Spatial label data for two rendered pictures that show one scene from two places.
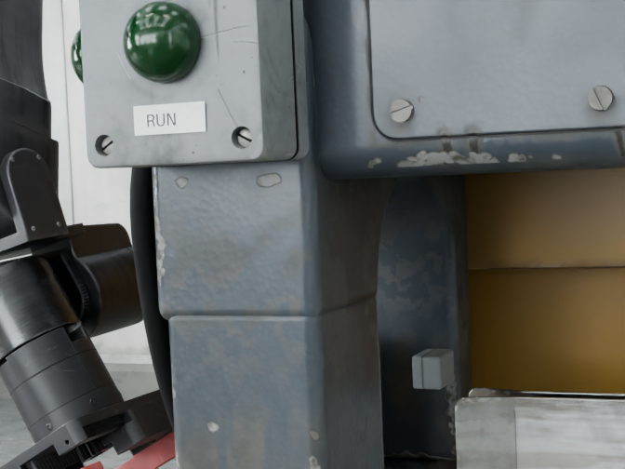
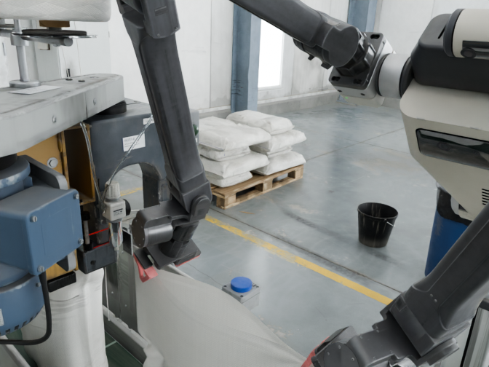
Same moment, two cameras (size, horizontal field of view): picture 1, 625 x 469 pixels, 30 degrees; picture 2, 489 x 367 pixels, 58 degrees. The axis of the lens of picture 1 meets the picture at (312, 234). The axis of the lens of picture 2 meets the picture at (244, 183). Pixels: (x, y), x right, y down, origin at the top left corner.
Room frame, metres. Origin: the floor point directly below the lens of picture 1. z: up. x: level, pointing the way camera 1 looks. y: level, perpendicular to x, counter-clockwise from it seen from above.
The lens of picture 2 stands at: (1.41, 0.56, 1.54)
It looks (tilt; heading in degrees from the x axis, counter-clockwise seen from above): 20 degrees down; 200
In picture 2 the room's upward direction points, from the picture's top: 2 degrees clockwise
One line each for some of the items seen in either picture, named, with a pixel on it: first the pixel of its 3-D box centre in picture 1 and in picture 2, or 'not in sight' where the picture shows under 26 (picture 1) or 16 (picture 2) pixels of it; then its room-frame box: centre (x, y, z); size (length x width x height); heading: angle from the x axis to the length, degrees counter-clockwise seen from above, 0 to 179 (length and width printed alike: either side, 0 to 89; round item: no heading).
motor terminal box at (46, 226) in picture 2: not in sight; (38, 234); (0.99, 0.10, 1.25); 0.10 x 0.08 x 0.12; 3
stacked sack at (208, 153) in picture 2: not in sight; (212, 145); (-2.18, -1.08, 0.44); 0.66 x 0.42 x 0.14; 62
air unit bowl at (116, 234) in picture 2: not in sight; (115, 232); (0.72, 0.02, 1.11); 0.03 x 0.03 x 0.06
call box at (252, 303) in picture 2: not in sight; (241, 295); (0.42, 0.20, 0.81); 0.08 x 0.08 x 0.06; 68
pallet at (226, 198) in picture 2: not in sight; (236, 174); (-2.49, -0.96, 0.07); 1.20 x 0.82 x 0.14; 160
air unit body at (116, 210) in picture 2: not in sight; (115, 215); (0.71, 0.02, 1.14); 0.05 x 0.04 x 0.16; 158
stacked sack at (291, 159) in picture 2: not in sight; (272, 161); (-2.71, -0.65, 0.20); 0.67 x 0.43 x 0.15; 158
